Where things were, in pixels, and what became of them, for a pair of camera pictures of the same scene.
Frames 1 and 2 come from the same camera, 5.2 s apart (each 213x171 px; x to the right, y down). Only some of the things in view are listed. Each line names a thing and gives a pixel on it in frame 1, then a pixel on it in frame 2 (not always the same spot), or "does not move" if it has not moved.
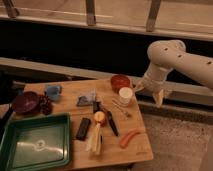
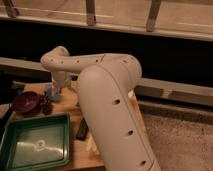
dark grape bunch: x=45 y=104 does not move
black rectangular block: x=83 y=128 does not move
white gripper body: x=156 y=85 → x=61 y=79
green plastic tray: x=35 y=141 does not move
